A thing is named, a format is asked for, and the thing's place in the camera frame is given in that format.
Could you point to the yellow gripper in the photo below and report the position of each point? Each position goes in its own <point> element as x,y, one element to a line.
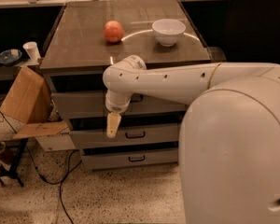
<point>117,105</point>

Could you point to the grey top drawer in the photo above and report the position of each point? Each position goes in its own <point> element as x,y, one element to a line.
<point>91,104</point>

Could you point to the grey drawer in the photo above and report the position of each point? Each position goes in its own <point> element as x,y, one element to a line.
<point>90,133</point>
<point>140,155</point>
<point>91,104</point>

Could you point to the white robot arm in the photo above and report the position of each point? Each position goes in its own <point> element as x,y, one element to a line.
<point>229,139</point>

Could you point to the grey middle drawer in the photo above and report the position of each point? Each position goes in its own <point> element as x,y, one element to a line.
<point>90,133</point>

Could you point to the grey bottom drawer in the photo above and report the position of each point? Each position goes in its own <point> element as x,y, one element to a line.
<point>140,155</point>

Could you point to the grey drawer cabinet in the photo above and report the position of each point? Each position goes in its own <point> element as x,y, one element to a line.
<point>79,53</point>

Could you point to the brown cardboard box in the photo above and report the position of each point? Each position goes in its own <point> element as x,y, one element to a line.
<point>28,101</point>

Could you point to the red apple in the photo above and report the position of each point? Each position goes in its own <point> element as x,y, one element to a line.
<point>113,31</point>

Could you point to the white bowl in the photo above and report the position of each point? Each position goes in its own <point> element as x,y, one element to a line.
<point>168,31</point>

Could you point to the white paper cup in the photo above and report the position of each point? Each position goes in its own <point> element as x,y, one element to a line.
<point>32,50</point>

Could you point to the black metal stand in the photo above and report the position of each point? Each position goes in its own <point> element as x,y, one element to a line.
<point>12,171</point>

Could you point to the dark blue plate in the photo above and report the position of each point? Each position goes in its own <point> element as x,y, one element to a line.
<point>10,57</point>

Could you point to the black office chair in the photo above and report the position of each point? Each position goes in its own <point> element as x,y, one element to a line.
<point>251,33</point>

